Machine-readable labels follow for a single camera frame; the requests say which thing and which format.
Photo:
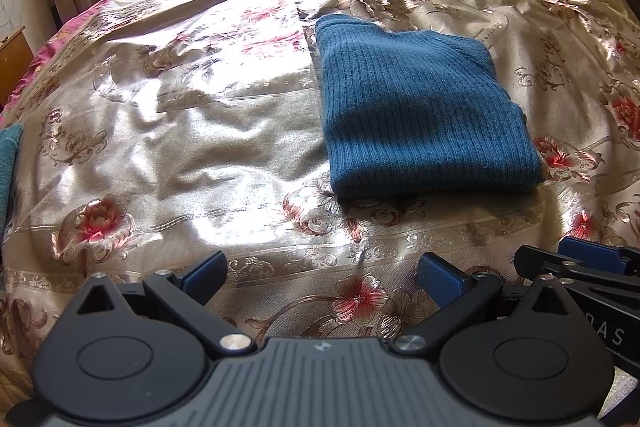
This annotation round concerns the teal towel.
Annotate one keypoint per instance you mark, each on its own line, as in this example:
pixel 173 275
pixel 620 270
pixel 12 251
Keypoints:
pixel 9 172

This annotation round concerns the blue green-striped knit sweater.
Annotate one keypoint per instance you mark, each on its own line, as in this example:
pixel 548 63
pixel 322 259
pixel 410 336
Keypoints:
pixel 415 112

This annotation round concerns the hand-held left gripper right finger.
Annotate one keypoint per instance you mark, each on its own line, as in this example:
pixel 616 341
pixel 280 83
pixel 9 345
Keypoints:
pixel 440 279

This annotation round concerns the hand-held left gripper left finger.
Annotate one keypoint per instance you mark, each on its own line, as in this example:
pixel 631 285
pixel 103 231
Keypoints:
pixel 202 279

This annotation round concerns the wooden side cabinet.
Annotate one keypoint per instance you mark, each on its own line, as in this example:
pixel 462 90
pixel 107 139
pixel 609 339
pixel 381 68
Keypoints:
pixel 15 62

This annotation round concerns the floral satin bed blanket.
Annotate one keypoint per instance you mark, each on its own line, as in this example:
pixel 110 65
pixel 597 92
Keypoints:
pixel 200 132

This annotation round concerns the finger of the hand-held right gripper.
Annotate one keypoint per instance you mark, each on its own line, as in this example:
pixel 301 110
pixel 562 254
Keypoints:
pixel 535 259
pixel 592 254

